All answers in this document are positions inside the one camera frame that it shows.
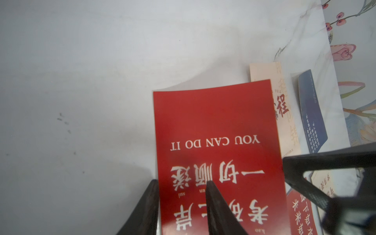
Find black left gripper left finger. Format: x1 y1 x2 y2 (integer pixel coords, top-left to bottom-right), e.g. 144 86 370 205
117 179 159 235

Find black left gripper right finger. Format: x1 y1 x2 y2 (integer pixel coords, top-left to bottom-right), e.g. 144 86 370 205
206 181 247 235

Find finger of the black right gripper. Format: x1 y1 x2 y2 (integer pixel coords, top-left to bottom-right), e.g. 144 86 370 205
283 143 376 210
322 167 376 235

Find red you can do it card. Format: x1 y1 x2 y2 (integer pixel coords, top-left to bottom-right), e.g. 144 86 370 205
153 80 291 235

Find pale beige card lower right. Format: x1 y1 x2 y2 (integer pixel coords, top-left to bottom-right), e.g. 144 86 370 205
311 170 336 197

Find dark blue card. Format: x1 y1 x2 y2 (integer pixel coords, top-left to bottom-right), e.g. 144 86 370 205
298 70 328 153

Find red card lower right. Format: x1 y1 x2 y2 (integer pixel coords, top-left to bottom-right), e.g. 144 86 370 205
287 189 318 235

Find beige card red characters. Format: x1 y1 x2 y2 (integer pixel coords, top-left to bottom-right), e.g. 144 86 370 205
249 62 301 158

